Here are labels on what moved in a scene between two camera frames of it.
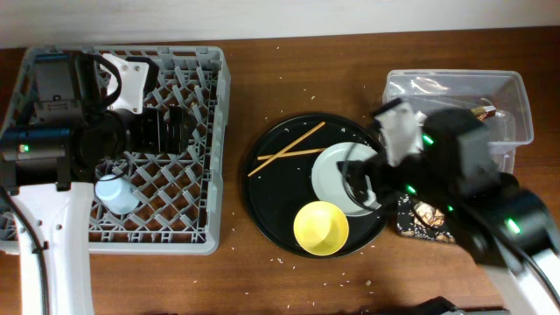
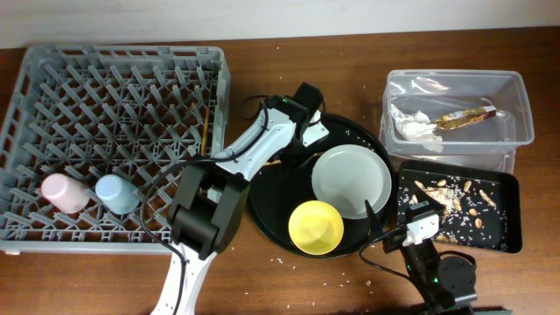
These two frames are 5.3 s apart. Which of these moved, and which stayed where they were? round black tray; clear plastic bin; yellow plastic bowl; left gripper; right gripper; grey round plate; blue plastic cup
Moved: right gripper; left gripper
Stayed: blue plastic cup; clear plastic bin; yellow plastic bowl; grey round plate; round black tray
